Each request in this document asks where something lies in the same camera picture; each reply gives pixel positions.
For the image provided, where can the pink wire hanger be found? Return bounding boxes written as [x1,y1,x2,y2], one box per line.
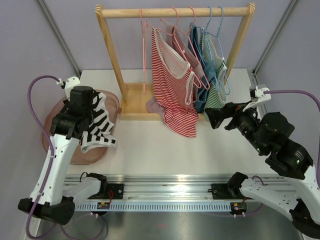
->
[146,7,203,89]
[160,7,210,90]
[139,8,148,94]

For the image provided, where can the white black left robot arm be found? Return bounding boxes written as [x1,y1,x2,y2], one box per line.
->
[17,86,117,225]

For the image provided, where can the mauve pink tank top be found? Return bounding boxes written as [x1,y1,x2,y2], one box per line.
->
[146,24,201,117]

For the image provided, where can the aluminium frame post right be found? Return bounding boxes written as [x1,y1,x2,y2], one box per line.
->
[252,0,300,78]

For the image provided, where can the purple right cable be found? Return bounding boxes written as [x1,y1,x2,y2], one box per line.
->
[251,89,320,188]

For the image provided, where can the slotted white cable duct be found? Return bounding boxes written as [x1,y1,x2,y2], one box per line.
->
[75,201,231,212]

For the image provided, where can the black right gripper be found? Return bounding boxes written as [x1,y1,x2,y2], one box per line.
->
[204,99,267,153]

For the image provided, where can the red white striped tank top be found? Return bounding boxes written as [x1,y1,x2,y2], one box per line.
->
[151,28,199,138]

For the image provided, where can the blue wire hanger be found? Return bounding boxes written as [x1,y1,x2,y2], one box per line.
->
[200,6,220,92]
[207,6,230,96]

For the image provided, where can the aluminium frame post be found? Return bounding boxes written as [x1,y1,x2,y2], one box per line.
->
[252,0,300,78]
[35,0,82,78]

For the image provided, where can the blue tank top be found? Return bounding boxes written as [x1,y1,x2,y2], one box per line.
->
[187,23,216,113]

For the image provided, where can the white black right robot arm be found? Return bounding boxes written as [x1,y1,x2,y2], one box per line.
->
[204,102,320,239]

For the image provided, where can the black white striped tank top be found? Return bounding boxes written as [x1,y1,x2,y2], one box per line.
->
[80,91,117,153]

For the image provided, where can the aluminium mounting rail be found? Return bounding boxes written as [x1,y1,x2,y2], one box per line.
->
[62,173,301,203]

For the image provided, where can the aluminium frame post left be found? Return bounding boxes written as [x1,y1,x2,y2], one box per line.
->
[35,0,82,78]

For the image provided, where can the wooden clothes rack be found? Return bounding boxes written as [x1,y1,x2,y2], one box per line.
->
[95,2,256,121]

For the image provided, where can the pink translucent plastic basket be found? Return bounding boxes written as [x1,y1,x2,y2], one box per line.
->
[40,89,122,166]

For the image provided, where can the green white striped tank top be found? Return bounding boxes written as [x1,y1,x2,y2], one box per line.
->
[199,30,227,109]

